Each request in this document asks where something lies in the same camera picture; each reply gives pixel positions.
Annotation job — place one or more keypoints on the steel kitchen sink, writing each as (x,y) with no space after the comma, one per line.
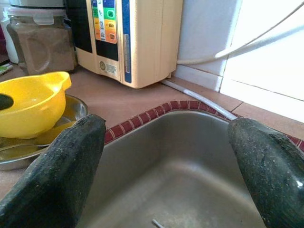
(171,166)

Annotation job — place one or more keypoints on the clear jar brown powder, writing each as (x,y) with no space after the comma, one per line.
(42,47)

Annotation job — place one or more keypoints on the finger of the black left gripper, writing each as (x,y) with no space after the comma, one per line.
(5,102)

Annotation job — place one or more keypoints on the yellow plastic bowl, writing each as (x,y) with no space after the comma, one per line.
(35,107)

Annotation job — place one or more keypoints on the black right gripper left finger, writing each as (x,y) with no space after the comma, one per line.
(52,185)

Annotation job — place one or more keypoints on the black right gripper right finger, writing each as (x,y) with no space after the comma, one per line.
(273,180)

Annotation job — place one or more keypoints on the steel bowl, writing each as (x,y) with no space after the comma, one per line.
(76,108)

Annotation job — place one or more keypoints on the white plastic container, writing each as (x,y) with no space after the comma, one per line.
(35,2)

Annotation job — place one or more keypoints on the small metal piece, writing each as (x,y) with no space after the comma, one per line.
(156,223)

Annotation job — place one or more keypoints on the green metal tongs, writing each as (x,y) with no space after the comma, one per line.
(4,69)

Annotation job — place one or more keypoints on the cream water ioniser machine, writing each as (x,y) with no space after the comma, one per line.
(147,47)

